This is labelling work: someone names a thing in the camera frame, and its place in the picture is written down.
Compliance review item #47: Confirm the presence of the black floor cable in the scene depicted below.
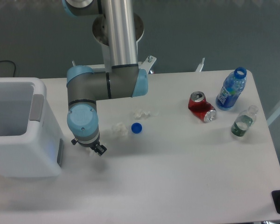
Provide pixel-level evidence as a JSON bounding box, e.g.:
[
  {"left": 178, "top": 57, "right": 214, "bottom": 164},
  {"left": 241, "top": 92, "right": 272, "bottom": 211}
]
[{"left": 0, "top": 60, "right": 16, "bottom": 77}]

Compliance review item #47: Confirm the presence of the long white crumpled paper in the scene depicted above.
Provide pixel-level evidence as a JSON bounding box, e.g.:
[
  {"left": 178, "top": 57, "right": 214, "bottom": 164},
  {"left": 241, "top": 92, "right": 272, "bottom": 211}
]
[{"left": 130, "top": 108, "right": 160, "bottom": 120}]

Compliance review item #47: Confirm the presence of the crushed red soda can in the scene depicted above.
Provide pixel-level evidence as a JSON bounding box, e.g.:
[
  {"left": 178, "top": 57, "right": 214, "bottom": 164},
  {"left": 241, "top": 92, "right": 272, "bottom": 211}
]
[{"left": 188, "top": 91, "right": 217, "bottom": 123}]

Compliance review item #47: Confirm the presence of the white plastic bin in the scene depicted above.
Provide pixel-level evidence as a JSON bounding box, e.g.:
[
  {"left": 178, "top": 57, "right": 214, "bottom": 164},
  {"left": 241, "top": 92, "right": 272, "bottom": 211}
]
[{"left": 0, "top": 77, "right": 64, "bottom": 178}]

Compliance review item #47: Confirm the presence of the clear green label bottle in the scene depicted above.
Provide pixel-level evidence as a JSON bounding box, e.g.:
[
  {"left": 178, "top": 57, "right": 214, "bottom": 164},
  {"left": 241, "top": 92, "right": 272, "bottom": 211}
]
[{"left": 231, "top": 105, "right": 258, "bottom": 137}]

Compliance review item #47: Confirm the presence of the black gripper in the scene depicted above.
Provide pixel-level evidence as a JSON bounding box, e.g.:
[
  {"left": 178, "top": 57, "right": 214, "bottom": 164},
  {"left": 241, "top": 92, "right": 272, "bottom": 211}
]
[{"left": 71, "top": 138, "right": 107, "bottom": 156}]

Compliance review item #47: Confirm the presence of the blue plastic drink bottle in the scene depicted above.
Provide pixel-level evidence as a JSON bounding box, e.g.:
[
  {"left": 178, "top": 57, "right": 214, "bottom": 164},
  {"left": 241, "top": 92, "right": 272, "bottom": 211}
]
[{"left": 216, "top": 67, "right": 247, "bottom": 111}]

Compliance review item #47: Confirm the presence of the small white paper ball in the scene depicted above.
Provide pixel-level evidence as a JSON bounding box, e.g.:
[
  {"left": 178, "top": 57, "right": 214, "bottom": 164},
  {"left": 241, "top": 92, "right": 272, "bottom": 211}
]
[{"left": 112, "top": 122, "right": 128, "bottom": 137}]

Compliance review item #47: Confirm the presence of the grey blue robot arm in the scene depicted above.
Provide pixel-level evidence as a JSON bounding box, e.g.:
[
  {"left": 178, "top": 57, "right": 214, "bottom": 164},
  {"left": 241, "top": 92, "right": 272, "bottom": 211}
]
[{"left": 63, "top": 0, "right": 148, "bottom": 155}]

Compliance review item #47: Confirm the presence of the blue bottle cap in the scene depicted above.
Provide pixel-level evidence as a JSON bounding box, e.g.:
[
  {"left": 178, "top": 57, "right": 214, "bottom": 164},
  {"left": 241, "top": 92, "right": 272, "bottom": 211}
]
[{"left": 131, "top": 122, "right": 143, "bottom": 134}]

